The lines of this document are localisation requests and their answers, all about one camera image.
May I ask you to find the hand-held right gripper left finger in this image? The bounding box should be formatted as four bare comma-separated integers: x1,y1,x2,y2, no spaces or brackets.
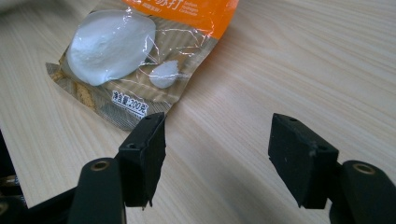
67,112,167,224

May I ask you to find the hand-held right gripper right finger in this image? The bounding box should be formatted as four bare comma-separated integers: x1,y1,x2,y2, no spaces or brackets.
267,113,396,224

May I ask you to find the orange and brown powder bag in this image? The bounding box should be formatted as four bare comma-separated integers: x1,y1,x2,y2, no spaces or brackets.
45,0,240,132

